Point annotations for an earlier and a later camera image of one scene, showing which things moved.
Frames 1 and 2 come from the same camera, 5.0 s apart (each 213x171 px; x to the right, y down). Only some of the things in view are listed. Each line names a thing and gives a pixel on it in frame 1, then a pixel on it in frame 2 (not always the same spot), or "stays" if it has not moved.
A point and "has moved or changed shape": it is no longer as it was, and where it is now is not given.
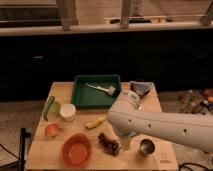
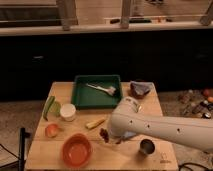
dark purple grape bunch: (108, 146) has moved or changed shape
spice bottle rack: (196, 101) stays
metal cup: (147, 147) stays
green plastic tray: (87, 97) stays
